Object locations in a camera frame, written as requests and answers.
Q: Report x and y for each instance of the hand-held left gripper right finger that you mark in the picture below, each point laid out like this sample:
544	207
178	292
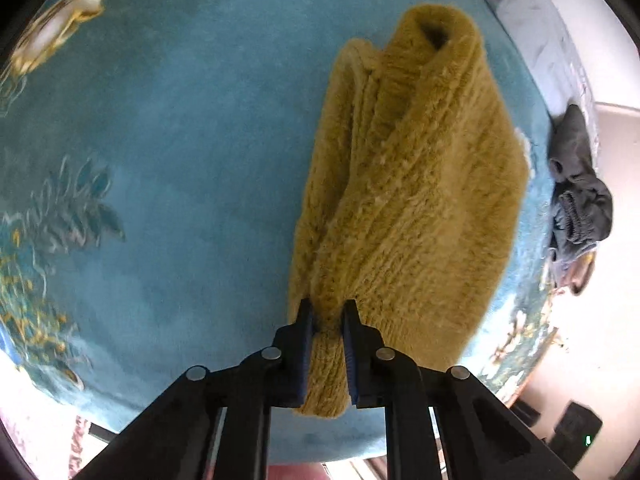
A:
351	360

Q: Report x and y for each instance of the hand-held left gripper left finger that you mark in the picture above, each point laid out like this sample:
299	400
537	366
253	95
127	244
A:
303	355

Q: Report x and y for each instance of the mustard yellow knit sweater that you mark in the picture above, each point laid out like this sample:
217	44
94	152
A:
400	200

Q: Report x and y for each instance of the blue floral blanket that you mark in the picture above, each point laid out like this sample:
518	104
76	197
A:
190	170

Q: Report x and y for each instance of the black box with green light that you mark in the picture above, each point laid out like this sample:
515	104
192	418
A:
575	427

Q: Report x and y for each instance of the dark grey garment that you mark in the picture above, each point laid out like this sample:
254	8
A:
580	195

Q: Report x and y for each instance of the white grey bedsheet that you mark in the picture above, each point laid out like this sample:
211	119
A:
540	30

